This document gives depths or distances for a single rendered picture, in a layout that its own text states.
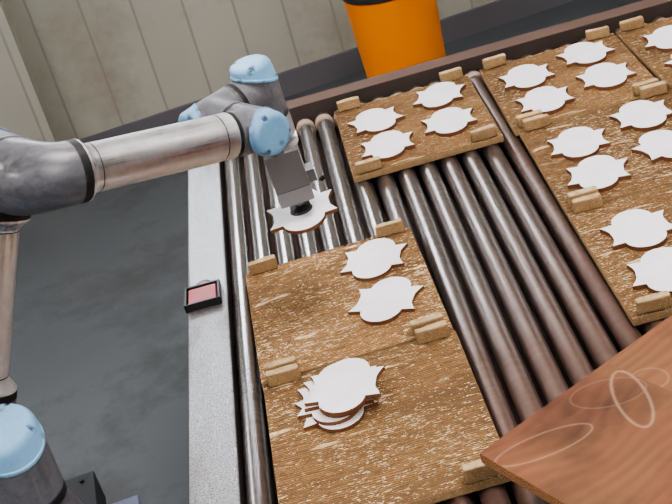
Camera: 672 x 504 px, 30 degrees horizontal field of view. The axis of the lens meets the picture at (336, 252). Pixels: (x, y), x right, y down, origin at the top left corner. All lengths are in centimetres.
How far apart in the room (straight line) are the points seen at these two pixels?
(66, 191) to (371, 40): 338
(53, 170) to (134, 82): 410
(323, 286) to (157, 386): 175
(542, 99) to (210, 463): 129
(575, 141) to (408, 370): 81
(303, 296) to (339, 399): 42
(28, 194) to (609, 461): 89
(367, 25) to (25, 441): 344
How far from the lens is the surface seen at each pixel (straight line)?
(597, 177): 257
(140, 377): 420
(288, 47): 598
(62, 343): 457
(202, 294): 256
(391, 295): 233
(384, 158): 286
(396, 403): 206
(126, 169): 189
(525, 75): 311
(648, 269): 225
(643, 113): 280
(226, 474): 207
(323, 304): 238
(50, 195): 185
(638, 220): 240
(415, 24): 509
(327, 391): 208
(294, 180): 223
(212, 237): 280
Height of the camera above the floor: 213
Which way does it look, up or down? 28 degrees down
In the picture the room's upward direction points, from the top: 16 degrees counter-clockwise
